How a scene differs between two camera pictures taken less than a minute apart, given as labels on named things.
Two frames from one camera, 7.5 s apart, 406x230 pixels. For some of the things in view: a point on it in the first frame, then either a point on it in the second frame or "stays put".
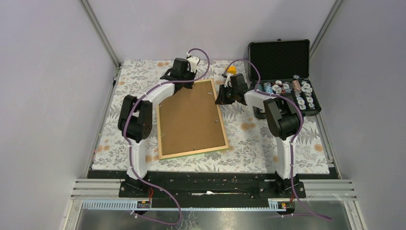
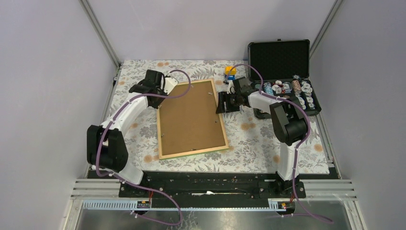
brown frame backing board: x=190 y=121 stays put
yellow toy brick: x=232 y=70 stays put
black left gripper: x=192 y=74 → x=155 y=104
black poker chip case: x=282 y=67 stays put
